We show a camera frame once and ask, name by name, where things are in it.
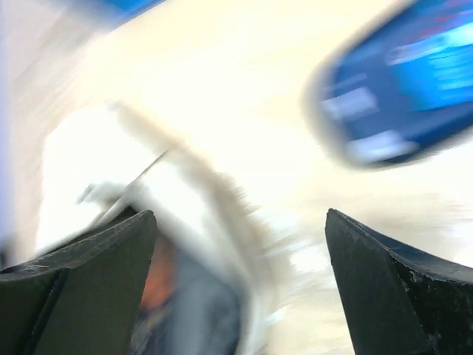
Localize dark Tale of Two Cities book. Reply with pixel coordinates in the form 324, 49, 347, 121
129, 239, 240, 354

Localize beige canvas backpack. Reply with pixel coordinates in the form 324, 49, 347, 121
34, 104, 273, 354

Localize blue colourful shelf unit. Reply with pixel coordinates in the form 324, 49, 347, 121
101, 0, 165, 18

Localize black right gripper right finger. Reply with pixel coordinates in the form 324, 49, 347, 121
325, 209, 472, 355

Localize blue pencil case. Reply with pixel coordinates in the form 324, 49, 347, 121
306, 1, 472, 166

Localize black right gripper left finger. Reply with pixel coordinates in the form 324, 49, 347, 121
1, 211, 157, 354

